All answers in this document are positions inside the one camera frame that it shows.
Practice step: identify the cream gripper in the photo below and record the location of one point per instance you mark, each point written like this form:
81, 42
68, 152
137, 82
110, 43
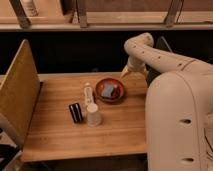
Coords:
134, 65

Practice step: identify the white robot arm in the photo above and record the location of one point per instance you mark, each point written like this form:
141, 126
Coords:
178, 107

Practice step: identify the red-brown bowl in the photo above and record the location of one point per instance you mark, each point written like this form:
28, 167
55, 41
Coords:
117, 94

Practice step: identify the blue sponge in bowl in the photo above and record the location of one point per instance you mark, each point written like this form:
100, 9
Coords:
107, 90

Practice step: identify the white rectangular bottle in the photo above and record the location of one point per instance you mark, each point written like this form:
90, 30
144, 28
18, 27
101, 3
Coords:
88, 94

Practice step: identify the wooden side panel left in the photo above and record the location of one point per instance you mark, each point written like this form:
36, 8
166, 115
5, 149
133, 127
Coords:
19, 90

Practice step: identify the white bottle on shelf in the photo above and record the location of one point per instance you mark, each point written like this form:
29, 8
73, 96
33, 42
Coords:
30, 7

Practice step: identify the wooden shelf rail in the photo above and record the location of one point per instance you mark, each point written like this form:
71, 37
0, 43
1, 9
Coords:
115, 21

